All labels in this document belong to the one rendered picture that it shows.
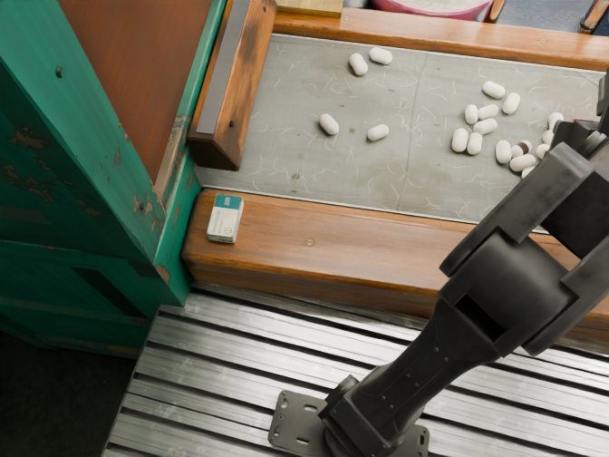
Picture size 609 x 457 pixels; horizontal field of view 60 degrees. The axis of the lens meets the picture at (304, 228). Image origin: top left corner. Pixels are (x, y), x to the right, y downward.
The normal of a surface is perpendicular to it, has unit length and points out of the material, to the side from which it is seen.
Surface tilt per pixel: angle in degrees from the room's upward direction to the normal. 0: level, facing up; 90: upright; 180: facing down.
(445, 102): 0
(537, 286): 16
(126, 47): 90
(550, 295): 9
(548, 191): 27
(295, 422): 0
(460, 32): 0
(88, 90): 90
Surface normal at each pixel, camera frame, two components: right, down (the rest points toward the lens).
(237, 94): 0.91, -0.04
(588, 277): -0.34, -0.10
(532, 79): 0.00, -0.42
